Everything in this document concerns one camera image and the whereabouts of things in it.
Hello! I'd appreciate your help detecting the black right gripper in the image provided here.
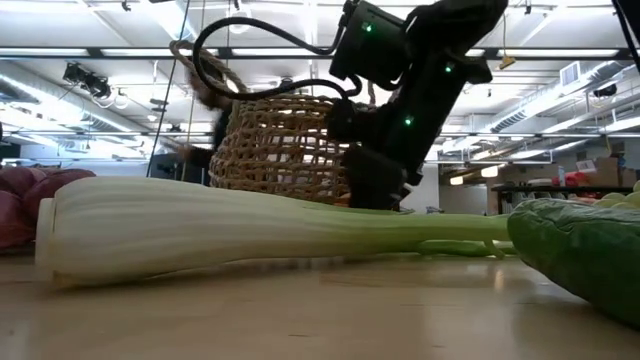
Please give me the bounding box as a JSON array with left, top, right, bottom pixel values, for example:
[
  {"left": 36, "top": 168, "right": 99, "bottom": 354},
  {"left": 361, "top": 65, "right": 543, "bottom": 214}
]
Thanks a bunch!
[{"left": 341, "top": 143, "right": 417, "bottom": 212}]

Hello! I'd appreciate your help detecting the woven straw basket with handles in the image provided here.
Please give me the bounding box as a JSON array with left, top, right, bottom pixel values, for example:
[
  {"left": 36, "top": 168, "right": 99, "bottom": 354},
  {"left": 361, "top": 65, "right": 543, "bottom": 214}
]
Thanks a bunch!
[{"left": 168, "top": 38, "right": 377, "bottom": 207}]

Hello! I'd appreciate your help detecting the white and green leek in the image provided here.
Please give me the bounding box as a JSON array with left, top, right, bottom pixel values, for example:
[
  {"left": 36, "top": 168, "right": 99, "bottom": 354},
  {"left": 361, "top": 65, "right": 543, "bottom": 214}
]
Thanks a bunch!
[{"left": 34, "top": 176, "right": 519, "bottom": 292}]

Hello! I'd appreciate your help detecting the purple garlic braid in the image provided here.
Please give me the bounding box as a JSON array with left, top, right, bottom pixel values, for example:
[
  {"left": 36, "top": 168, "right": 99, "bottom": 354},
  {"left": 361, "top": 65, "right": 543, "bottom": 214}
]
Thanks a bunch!
[{"left": 0, "top": 166, "right": 97, "bottom": 252}]

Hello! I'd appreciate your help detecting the long green cucumber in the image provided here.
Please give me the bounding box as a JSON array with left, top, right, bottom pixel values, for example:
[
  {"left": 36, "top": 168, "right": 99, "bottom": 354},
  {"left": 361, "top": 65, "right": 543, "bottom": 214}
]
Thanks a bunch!
[{"left": 506, "top": 197, "right": 640, "bottom": 330}]

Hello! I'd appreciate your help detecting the green grape bunch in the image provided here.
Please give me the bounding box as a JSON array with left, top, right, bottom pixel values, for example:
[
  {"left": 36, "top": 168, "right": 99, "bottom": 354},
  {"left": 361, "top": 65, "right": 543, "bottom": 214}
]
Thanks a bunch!
[{"left": 592, "top": 178, "right": 640, "bottom": 211}]

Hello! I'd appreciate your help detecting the black background monitor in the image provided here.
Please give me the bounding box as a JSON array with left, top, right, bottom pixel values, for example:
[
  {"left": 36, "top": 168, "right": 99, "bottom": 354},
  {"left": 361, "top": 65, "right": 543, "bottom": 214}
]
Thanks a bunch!
[{"left": 148, "top": 151, "right": 211, "bottom": 187}]

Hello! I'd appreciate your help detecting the black ceiling-mounted device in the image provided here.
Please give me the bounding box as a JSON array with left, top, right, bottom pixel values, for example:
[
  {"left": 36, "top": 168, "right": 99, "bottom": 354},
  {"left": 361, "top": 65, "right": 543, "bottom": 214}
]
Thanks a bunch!
[{"left": 62, "top": 62, "right": 112, "bottom": 100}]

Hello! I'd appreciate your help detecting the yellow hanging power connector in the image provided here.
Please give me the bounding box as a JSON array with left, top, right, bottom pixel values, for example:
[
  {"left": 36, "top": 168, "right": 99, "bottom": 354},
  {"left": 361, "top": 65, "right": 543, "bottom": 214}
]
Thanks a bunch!
[{"left": 497, "top": 9, "right": 517, "bottom": 71}]

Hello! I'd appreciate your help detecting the red item on workbench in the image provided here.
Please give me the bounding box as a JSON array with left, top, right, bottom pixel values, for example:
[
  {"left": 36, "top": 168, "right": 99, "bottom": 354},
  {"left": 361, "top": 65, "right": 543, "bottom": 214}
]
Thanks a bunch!
[{"left": 551, "top": 171, "right": 592, "bottom": 188}]

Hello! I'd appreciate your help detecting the white ceiling air vent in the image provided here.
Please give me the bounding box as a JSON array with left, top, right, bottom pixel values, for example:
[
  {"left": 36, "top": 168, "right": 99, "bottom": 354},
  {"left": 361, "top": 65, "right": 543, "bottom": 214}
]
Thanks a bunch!
[{"left": 559, "top": 60, "right": 582, "bottom": 87}]

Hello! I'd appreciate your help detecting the brown cardboard box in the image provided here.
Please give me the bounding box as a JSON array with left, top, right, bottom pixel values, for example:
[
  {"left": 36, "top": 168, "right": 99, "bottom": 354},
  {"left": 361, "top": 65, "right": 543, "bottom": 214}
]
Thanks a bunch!
[{"left": 574, "top": 156, "right": 639, "bottom": 189}]

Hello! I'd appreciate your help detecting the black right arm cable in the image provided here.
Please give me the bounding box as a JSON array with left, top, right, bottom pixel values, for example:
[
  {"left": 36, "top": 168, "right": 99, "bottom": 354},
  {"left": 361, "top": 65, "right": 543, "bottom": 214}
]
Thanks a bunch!
[{"left": 191, "top": 16, "right": 362, "bottom": 102}]

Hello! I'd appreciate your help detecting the thin black hanging cable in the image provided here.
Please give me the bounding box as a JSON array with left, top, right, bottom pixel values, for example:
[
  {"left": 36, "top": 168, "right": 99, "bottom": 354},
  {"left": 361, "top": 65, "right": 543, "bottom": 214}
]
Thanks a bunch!
[{"left": 146, "top": 0, "right": 192, "bottom": 177}]

